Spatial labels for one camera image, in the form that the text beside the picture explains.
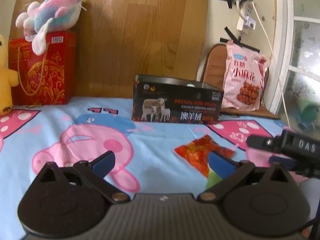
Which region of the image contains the light green snack packet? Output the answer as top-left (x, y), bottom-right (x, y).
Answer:
top-left (206, 168), bottom-right (222, 189)

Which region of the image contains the red spicy snack packet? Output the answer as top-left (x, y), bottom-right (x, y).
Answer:
top-left (174, 135), bottom-right (235, 178)

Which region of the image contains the black sheep print box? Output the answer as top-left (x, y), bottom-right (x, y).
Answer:
top-left (132, 75), bottom-right (223, 124)

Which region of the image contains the brown seat cushion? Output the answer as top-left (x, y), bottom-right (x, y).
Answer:
top-left (201, 43), bottom-right (280, 120)

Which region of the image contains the large pink snack bag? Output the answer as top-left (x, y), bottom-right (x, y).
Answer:
top-left (222, 41), bottom-right (268, 112)

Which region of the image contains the red gift bag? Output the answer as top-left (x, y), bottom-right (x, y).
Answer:
top-left (9, 31), bottom-right (76, 105)

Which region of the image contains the yellow plush toy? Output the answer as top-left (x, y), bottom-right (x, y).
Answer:
top-left (0, 35), bottom-right (19, 116)

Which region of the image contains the white power adapter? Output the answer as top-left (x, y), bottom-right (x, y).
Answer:
top-left (236, 1), bottom-right (256, 33)

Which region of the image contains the wooden board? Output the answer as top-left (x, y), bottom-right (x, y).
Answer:
top-left (13, 0), bottom-right (208, 98)

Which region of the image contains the pink blue plush toy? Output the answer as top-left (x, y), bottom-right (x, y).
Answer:
top-left (15, 0), bottom-right (85, 56)

